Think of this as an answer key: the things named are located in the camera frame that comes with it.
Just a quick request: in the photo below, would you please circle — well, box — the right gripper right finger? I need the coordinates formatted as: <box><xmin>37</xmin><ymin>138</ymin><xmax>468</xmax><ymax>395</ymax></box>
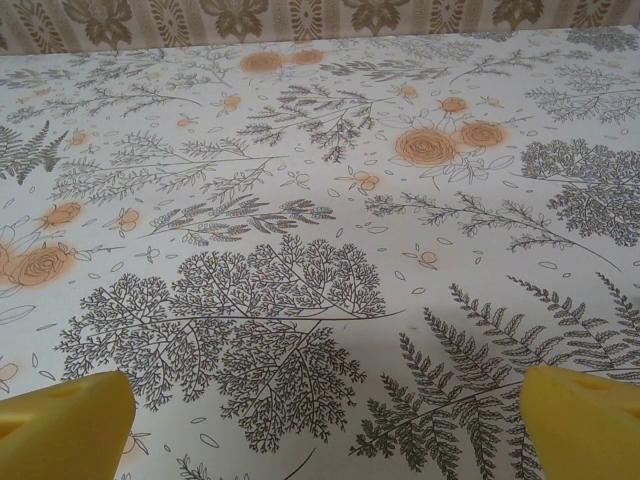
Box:
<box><xmin>519</xmin><ymin>364</ymin><xmax>640</xmax><ymax>480</ymax></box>

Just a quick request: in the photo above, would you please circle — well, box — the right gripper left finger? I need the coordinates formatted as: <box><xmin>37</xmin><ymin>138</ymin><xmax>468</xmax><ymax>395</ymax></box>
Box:
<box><xmin>0</xmin><ymin>370</ymin><xmax>137</xmax><ymax>480</ymax></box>

